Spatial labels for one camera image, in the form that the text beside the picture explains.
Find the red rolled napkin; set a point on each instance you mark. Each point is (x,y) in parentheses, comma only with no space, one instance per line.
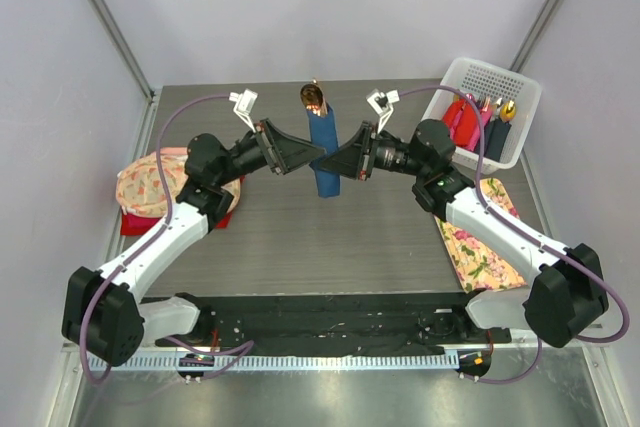
(461,121)

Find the floral tray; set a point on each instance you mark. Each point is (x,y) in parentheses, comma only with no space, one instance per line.
(476,266)

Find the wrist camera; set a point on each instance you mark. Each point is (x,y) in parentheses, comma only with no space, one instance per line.
(243,105)
(383,105)

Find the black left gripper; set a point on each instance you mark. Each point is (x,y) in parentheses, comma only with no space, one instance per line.
(281,152)

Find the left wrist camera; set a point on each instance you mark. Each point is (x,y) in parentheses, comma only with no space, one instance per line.
(243,105)

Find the blue paper napkin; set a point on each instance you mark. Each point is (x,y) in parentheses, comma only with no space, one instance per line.
(323,133)

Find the pink rolled napkin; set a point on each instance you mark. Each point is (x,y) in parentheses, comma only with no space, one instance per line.
(485,116)

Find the floral mesh laundry bag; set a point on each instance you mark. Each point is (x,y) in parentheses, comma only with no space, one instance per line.
(173,162)

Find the gold spoon in basket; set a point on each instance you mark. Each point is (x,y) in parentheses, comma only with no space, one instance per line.
(508,111)

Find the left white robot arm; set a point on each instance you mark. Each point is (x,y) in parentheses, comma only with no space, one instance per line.
(105,314)

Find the rose gold spoon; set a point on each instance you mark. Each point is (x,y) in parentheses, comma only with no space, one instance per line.
(313,99)

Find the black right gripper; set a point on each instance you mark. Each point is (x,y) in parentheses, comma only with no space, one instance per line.
(352,159)

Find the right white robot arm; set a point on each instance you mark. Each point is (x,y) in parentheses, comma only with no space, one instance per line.
(562,294)

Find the dark blue rolled napkin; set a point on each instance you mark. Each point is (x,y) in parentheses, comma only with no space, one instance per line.
(497,139)

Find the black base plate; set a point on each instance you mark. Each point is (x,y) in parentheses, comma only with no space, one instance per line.
(388,324)

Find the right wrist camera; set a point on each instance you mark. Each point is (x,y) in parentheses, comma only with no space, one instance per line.
(383,105)

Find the red napkin stack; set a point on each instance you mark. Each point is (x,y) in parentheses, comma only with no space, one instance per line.
(132,224)

